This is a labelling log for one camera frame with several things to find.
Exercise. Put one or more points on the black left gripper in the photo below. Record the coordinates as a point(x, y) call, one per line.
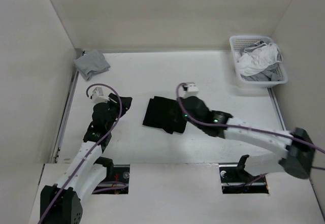
point(126, 102)

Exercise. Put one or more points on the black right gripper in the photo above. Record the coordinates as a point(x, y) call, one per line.
point(183, 98)

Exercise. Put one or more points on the black tank top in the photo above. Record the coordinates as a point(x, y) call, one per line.
point(163, 113)

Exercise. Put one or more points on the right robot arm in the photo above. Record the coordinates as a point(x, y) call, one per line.
point(289, 152)

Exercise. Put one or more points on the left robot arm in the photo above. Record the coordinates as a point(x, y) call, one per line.
point(62, 202)

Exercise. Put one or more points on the folded grey tank top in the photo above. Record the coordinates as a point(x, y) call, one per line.
point(91, 64)

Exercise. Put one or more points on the white tank top in basket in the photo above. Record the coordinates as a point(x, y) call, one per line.
point(258, 57)

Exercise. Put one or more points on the grey tank top in basket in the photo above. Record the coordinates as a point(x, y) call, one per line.
point(267, 75)

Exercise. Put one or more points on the white plastic basket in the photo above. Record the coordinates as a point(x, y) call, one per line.
point(239, 42)

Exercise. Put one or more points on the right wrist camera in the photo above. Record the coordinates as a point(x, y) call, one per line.
point(190, 87)

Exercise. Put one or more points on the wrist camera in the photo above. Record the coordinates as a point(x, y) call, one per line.
point(97, 96)
point(190, 87)

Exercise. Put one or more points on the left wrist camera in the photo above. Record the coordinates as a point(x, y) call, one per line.
point(97, 96)

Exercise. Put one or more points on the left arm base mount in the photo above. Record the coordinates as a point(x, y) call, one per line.
point(116, 182)

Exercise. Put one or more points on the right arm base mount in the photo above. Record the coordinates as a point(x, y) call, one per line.
point(235, 180)

